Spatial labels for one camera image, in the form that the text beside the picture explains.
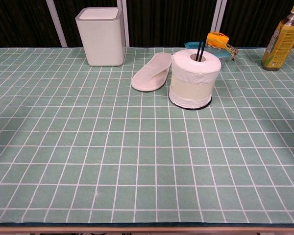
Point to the white toilet paper roll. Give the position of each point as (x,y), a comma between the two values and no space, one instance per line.
(193,80)

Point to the white disposable slipper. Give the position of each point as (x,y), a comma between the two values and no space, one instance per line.
(152,73)

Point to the green checked tablecloth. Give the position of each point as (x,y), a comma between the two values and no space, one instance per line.
(88,147)

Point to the blue plastic container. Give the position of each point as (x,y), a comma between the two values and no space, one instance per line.
(191,45)

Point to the white bin with grey rim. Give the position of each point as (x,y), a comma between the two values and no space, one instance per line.
(103,41)

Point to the yellow tape measure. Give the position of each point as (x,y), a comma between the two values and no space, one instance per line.
(216,39)

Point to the green tea bottle yellow cap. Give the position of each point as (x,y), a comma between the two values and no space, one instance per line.
(279,41)

